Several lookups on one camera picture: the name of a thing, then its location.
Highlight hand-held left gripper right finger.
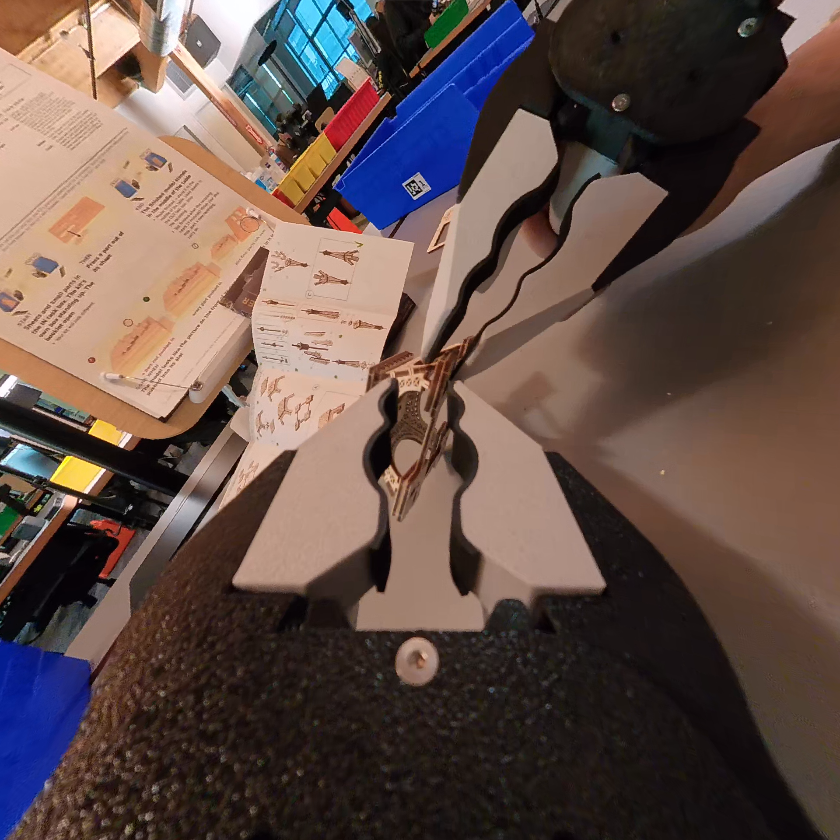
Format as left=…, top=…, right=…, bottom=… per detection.
left=446, top=381, right=606, bottom=631

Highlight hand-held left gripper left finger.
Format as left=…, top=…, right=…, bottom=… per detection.
left=233, top=379, right=401, bottom=631

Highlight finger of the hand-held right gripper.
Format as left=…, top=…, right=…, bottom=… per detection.
left=461, top=172, right=668, bottom=379
left=423, top=108, right=560, bottom=360

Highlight wooden tower model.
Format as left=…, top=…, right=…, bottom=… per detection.
left=366, top=336, right=476, bottom=522

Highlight person's right forearm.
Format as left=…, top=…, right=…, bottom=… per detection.
left=745, top=23, right=840, bottom=172

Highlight grey desk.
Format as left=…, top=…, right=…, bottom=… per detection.
left=66, top=141, right=840, bottom=840

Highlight blue bin with square tag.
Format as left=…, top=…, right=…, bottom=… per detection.
left=333, top=82, right=483, bottom=231

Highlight red plastic bin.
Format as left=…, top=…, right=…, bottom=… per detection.
left=323, top=79, right=383, bottom=151

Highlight folded paper assembly leaflet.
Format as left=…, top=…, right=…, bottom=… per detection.
left=220, top=220, right=416, bottom=509

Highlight yellow plastic bin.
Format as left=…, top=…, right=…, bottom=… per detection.
left=279, top=131, right=349, bottom=204
left=51, top=420, right=122, bottom=496

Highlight green plastic bin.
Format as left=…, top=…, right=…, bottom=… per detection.
left=423, top=0, right=490, bottom=47

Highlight black office chair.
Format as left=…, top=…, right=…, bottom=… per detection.
left=0, top=518, right=135, bottom=641

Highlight black metal beam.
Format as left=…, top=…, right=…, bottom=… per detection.
left=0, top=397, right=191, bottom=493

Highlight large window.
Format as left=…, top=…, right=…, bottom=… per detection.
left=226, top=0, right=375, bottom=132

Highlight large printed instruction sheet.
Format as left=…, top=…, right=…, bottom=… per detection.
left=0, top=49, right=277, bottom=417

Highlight small wooden frame piece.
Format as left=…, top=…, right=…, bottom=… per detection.
left=427, top=206, right=457, bottom=256

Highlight wooden wall shelf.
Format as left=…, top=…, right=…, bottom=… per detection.
left=0, top=0, right=191, bottom=109

